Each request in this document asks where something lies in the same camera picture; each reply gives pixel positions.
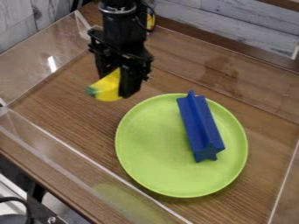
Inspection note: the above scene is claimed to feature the yellow toy banana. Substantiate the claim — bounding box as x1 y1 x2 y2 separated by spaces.
86 68 122 102

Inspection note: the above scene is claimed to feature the yellow labelled tin can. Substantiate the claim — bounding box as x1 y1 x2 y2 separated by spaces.
147 12 155 32

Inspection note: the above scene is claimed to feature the black cable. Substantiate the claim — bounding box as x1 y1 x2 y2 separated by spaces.
0 196 34 224

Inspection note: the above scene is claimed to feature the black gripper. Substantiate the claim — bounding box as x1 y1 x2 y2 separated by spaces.
88 7 154 98

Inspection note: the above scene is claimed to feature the green round plate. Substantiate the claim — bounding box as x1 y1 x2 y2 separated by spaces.
115 94 249 198

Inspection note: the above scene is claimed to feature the clear acrylic front wall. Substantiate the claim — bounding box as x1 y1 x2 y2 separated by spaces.
0 104 193 224

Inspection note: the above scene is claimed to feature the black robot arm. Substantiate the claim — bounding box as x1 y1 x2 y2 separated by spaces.
87 0 155 102

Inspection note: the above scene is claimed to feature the clear acrylic corner bracket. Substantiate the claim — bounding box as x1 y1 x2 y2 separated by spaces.
75 10 103 41

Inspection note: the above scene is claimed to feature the black metal table bracket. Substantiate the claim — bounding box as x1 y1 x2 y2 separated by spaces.
30 201 67 224

